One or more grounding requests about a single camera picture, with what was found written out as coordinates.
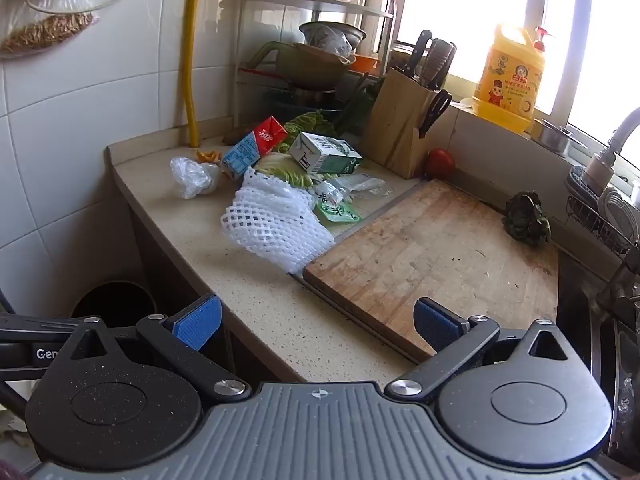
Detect green white carton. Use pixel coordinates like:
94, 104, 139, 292
288, 131, 364, 175

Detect black handled scissors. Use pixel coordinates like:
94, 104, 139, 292
419, 89, 453, 140

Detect white faucet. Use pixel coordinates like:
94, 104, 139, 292
582, 107, 640, 196

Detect wilted dark vegetable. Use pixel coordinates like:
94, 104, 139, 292
502, 190, 552, 247

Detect red blue carton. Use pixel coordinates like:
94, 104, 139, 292
221, 115, 288, 181

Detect long dark green peppers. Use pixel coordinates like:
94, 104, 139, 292
332, 75, 386, 133

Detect clear bag of grains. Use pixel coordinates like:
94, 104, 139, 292
0, 10, 96, 61

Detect yellow hose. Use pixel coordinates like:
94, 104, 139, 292
182, 0, 205, 148

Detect green pot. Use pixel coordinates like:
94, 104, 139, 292
243, 41, 357, 90

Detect crumpled white plastic bag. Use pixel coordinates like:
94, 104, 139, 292
170, 156, 222, 200

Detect wooden knife block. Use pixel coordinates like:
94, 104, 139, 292
361, 69, 453, 180

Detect metal bowl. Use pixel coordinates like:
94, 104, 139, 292
299, 21, 367, 56

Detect white foam net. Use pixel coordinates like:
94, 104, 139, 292
221, 166, 337, 275

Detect yellow detergent bottle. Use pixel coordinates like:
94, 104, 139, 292
472, 24, 555, 135

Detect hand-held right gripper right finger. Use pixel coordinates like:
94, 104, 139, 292
384, 297, 593, 403

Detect black trash bin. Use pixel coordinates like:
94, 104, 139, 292
71, 280, 157, 331

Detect grey handled knife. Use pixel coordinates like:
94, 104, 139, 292
426, 38, 451, 86

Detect steel cup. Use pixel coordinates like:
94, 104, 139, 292
531, 119, 590, 158

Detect wooden cutting board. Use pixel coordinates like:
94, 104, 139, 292
302, 178, 559, 365

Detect red tomato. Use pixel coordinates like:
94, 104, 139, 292
426, 148, 456, 179

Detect clear plastic wrapper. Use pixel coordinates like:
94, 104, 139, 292
327, 172, 388, 198

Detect green plastic bag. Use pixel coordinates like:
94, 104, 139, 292
312, 182, 363, 225

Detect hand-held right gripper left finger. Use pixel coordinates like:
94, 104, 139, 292
47, 294, 252, 403

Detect white corner rack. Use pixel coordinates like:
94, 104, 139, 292
232, 0, 396, 136

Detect black handled knife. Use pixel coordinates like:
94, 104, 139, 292
409, 30, 434, 80

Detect teal basin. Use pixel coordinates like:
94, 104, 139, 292
262, 89, 351, 123

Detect wire sink rack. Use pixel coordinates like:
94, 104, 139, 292
565, 165, 640, 261

